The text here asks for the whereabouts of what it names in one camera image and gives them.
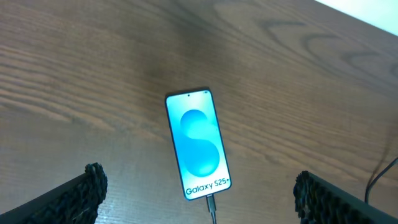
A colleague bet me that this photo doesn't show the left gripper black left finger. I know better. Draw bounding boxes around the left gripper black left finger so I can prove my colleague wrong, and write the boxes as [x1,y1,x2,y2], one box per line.
[1,162,108,224]

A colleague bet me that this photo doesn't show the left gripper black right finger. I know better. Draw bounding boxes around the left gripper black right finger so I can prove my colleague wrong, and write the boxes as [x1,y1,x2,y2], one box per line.
[293,171,397,224]

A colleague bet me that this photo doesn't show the black USB charging cable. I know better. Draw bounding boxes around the black USB charging cable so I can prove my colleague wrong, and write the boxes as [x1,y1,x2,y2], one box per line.
[205,157,398,224]

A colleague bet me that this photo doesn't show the Samsung Galaxy smartphone blue screen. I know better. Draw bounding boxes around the Samsung Galaxy smartphone blue screen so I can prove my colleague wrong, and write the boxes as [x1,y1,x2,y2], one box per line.
[164,86,232,201]

